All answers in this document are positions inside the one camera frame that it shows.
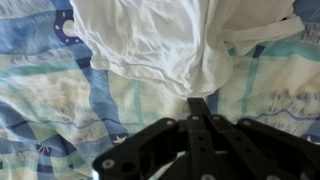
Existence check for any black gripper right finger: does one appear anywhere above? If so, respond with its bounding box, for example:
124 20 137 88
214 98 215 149
199 97 320 180

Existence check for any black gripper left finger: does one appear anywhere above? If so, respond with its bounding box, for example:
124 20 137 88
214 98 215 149
92 97 218 180

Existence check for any white t-shirt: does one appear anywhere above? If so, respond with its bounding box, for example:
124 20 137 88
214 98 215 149
69 0 306 100

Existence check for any blue checked duvet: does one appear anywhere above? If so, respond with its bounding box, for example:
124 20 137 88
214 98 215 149
0 0 320 180

